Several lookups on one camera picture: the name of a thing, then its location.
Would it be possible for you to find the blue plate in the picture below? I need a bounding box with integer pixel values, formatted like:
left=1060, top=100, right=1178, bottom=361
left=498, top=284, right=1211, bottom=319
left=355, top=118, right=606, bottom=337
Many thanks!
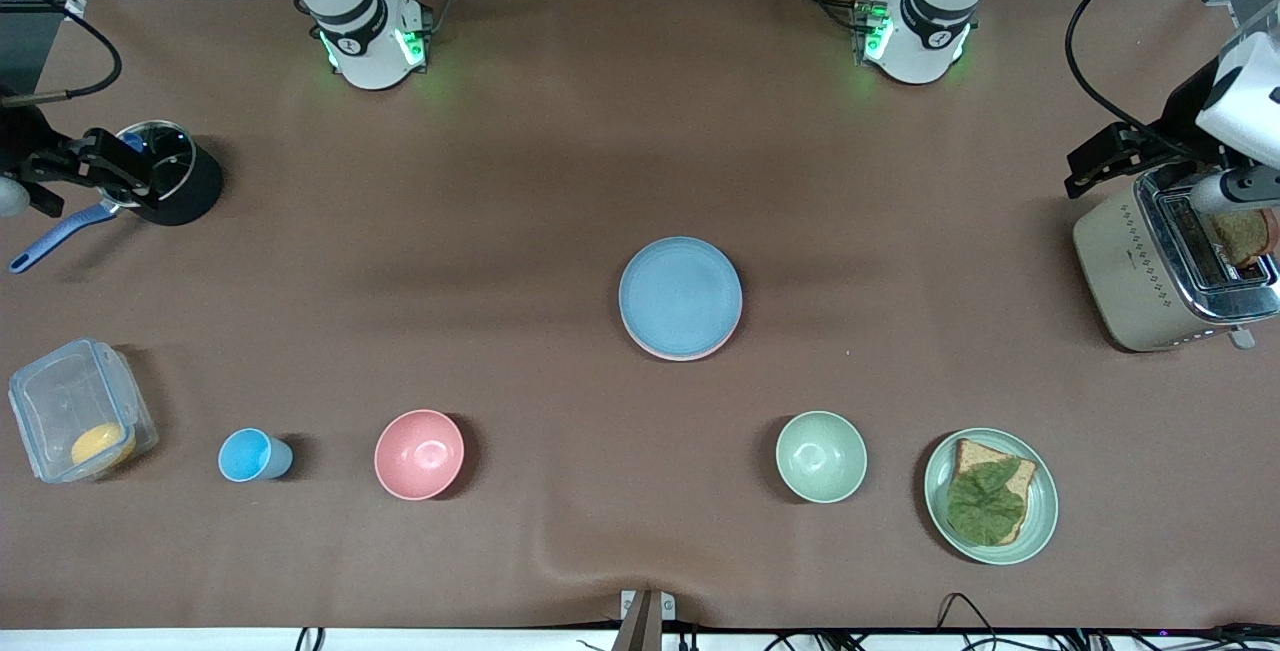
left=618, top=236, right=745, bottom=358

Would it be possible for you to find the pink plate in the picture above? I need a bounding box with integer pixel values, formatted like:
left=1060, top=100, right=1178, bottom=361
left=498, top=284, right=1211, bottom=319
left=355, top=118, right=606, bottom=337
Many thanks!
left=622, top=329, right=742, bottom=364

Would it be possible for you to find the beige and chrome toaster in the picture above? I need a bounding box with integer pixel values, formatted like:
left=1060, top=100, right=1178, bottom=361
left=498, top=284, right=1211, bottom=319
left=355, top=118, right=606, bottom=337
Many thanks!
left=1072, top=171, right=1280, bottom=353

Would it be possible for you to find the brown toast slice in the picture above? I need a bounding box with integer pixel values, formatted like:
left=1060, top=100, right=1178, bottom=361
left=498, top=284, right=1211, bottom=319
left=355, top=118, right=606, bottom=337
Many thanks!
left=1208, top=209, right=1280, bottom=269

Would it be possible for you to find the clear plastic container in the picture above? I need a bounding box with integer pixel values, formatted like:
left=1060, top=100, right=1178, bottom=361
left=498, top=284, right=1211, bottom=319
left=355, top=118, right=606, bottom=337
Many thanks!
left=8, top=336, right=160, bottom=484

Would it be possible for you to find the yellow round food item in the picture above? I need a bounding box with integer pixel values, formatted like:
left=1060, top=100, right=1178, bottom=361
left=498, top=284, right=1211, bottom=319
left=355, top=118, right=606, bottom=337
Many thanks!
left=70, top=423, right=137, bottom=470

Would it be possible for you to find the blue cup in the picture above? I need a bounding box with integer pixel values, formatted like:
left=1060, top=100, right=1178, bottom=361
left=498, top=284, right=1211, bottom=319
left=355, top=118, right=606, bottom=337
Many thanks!
left=218, top=428, right=295, bottom=483

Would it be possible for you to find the bread slice under lettuce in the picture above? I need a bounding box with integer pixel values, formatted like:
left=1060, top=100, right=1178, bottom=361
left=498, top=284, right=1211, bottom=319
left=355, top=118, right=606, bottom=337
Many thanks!
left=948, top=438, right=1039, bottom=545

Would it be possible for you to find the green plate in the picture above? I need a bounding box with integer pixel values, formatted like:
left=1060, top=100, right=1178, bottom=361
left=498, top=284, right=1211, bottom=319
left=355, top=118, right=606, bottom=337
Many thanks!
left=923, top=428, right=1059, bottom=566

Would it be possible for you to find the green lettuce leaf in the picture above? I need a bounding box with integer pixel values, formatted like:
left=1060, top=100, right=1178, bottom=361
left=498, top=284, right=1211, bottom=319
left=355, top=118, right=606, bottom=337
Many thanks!
left=946, top=459, right=1028, bottom=547

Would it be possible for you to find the pink bowl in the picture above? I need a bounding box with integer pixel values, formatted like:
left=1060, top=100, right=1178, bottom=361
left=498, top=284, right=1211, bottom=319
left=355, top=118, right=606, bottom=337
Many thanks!
left=374, top=409, right=467, bottom=502

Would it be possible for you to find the green bowl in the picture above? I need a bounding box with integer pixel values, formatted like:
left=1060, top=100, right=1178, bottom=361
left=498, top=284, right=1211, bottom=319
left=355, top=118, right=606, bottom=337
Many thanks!
left=775, top=411, right=869, bottom=505

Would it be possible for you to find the brown table cover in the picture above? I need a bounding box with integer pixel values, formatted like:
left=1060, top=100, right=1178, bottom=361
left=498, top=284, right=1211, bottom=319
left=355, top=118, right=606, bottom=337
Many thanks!
left=0, top=0, right=1280, bottom=632

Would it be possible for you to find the black pot with blue handle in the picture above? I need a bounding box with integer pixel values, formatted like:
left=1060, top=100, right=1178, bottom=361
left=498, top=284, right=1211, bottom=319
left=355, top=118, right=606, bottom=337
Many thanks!
left=8, top=119, right=225, bottom=275

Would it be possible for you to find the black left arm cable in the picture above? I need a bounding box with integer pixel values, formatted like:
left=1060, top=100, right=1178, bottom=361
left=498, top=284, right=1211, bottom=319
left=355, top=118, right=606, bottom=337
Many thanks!
left=1064, top=0, right=1280, bottom=147

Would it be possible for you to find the looped black floor cable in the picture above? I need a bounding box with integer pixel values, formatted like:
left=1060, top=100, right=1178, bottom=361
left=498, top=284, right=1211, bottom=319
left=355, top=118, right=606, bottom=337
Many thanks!
left=936, top=592, right=1001, bottom=650

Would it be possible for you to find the metal table edge bracket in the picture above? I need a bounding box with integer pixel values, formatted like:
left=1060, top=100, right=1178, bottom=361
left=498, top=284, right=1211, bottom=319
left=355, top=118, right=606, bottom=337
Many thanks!
left=620, top=589, right=677, bottom=651

